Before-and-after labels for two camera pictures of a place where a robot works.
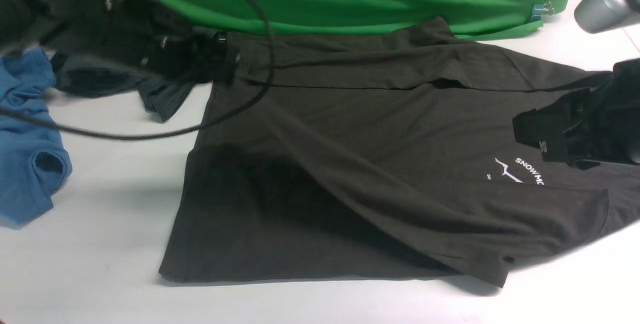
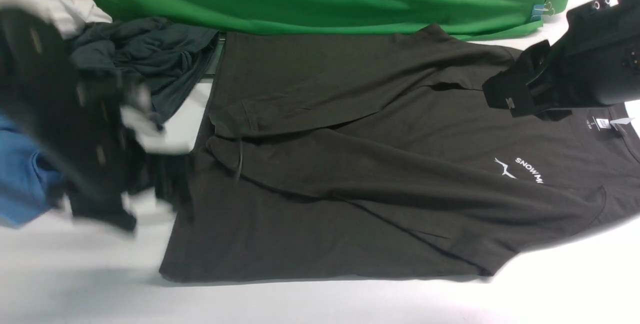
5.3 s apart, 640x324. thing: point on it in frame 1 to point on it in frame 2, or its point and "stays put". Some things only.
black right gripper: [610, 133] to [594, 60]
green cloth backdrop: [479, 0] stays put
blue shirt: [34, 165] stays put
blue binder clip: [538, 10] stays put
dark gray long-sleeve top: [381, 150] stays put
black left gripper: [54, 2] to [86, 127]
